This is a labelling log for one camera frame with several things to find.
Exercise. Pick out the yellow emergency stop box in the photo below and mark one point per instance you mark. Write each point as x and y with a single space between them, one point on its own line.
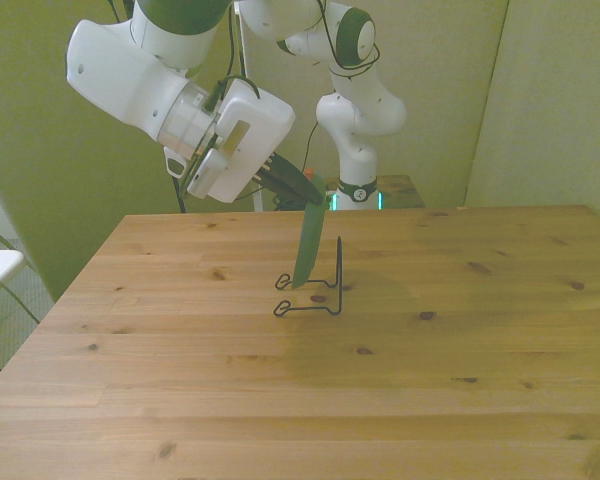
308 173

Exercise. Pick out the dark green round plate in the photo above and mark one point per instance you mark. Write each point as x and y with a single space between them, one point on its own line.
310 240

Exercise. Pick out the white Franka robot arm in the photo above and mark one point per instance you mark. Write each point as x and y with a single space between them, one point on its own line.
120 75

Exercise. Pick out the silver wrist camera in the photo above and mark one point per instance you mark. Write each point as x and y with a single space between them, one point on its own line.
207 175

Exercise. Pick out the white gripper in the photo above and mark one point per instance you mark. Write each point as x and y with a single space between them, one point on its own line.
260 120

